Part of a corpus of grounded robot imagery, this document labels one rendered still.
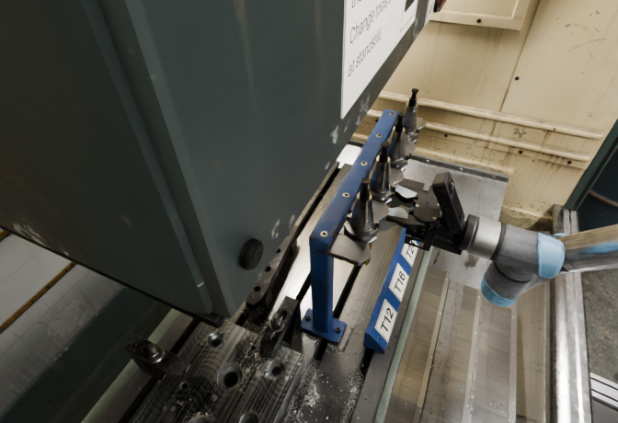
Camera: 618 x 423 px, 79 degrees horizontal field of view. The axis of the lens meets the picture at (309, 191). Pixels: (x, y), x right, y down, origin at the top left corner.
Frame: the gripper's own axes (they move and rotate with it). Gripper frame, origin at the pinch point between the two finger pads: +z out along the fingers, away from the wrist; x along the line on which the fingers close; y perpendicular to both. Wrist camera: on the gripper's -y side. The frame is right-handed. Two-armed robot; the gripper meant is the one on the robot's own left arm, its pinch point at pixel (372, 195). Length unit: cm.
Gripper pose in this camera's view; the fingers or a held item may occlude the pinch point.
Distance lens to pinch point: 78.9
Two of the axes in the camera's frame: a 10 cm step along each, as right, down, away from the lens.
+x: 4.2, -6.2, 6.6
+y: 0.0, 7.3, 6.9
